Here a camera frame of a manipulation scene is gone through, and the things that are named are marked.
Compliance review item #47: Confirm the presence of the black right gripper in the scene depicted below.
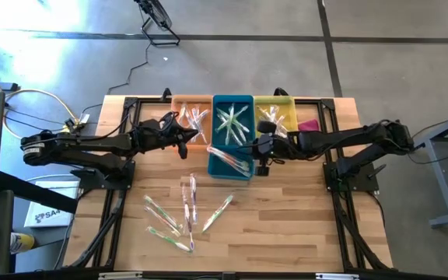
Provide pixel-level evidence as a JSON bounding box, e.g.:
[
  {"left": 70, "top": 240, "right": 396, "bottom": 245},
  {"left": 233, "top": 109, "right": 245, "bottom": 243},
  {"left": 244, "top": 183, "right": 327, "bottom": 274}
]
[{"left": 246, "top": 121, "right": 299, "bottom": 177}]

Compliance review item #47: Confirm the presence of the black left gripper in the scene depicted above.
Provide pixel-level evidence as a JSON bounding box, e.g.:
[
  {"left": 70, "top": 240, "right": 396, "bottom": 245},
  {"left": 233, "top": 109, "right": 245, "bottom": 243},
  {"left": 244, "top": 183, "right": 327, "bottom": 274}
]
[{"left": 144, "top": 112, "right": 199, "bottom": 159}]

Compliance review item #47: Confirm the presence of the pink toothbrush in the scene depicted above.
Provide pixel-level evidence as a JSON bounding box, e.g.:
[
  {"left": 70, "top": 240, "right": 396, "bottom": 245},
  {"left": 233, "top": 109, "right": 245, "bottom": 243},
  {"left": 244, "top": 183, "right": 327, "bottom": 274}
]
[{"left": 223, "top": 151, "right": 253, "bottom": 172}]

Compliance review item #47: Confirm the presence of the orange toothbrush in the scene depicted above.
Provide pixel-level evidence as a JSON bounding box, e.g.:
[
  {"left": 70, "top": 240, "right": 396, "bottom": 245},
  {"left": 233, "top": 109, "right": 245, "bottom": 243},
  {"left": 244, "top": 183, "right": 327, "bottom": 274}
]
[{"left": 215, "top": 153, "right": 253, "bottom": 177}]

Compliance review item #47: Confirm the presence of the red toothbrush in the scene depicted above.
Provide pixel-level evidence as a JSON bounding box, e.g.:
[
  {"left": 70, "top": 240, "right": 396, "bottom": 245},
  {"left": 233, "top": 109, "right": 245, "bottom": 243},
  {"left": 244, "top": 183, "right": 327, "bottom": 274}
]
[
  {"left": 144, "top": 205, "right": 181, "bottom": 237},
  {"left": 207, "top": 145, "right": 250, "bottom": 172}
]

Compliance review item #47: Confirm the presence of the orange plastic bin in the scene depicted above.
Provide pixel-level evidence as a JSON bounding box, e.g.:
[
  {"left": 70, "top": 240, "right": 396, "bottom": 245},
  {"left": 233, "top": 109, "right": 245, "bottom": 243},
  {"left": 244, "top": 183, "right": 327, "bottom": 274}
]
[{"left": 170, "top": 94, "right": 214, "bottom": 148}]

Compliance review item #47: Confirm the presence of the large teal plastic bin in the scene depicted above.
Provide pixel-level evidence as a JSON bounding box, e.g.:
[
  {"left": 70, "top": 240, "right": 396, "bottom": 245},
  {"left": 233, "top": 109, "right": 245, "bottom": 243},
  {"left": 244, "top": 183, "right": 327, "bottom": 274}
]
[{"left": 211, "top": 94, "right": 257, "bottom": 149}]

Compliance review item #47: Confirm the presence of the small teal plastic bin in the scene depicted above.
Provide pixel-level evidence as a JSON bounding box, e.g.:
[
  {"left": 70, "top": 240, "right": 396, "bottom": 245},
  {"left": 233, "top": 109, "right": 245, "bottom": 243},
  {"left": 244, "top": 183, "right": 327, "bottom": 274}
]
[{"left": 207, "top": 144, "right": 256, "bottom": 180}]

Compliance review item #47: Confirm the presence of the yellow plastic bin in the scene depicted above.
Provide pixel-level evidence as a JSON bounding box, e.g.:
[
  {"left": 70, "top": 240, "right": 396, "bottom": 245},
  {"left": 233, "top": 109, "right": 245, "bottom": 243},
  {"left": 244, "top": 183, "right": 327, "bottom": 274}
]
[{"left": 253, "top": 95, "right": 299, "bottom": 137}]

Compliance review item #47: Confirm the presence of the magenta cloth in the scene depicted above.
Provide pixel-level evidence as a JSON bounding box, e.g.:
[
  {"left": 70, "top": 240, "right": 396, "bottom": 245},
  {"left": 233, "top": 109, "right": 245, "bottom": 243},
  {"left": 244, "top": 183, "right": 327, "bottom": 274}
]
[{"left": 297, "top": 119, "right": 321, "bottom": 132}]

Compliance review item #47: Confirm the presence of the black floor fan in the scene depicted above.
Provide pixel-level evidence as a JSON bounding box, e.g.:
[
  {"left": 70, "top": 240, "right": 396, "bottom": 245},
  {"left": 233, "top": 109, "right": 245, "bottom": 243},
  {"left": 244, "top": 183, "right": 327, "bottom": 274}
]
[{"left": 133, "top": 0, "right": 181, "bottom": 47}]

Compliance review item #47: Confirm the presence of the white printed box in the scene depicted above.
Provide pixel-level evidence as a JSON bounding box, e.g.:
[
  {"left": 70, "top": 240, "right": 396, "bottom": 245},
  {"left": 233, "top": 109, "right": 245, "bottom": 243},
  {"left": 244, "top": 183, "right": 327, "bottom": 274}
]
[{"left": 23, "top": 180, "right": 80, "bottom": 229}]

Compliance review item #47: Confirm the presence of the black beam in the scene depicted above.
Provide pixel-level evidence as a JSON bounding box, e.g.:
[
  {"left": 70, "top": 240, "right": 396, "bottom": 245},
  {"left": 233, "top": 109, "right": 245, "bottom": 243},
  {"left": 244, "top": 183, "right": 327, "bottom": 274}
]
[{"left": 0, "top": 170, "right": 80, "bottom": 214}]

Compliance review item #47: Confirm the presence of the blue-grey metal table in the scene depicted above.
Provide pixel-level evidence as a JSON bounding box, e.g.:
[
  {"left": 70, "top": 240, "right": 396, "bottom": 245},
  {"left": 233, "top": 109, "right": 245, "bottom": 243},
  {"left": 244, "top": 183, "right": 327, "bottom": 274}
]
[{"left": 416, "top": 107, "right": 448, "bottom": 229}]

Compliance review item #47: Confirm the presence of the yellow can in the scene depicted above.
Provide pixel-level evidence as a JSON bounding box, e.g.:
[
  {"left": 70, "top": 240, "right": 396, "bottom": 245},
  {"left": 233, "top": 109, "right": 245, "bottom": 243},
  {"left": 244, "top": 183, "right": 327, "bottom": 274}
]
[{"left": 9, "top": 232, "right": 37, "bottom": 254}]

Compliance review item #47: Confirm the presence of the black floor cable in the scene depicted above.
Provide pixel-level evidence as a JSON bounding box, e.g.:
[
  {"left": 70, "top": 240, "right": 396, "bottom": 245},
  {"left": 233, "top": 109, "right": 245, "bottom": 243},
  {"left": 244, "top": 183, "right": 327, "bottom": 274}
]
[{"left": 78, "top": 42, "right": 151, "bottom": 117}]

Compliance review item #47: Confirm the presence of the silver bracket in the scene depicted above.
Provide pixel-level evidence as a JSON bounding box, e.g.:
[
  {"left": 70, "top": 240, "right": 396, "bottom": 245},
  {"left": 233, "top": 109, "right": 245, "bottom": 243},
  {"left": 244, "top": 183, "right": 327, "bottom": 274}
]
[
  {"left": 98, "top": 271, "right": 143, "bottom": 280},
  {"left": 315, "top": 272, "right": 360, "bottom": 280}
]

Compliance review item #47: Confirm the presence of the yellow cable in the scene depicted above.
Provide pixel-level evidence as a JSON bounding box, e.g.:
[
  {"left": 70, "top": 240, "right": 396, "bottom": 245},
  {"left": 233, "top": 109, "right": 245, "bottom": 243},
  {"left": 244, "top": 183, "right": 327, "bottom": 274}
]
[{"left": 2, "top": 88, "right": 83, "bottom": 141}]

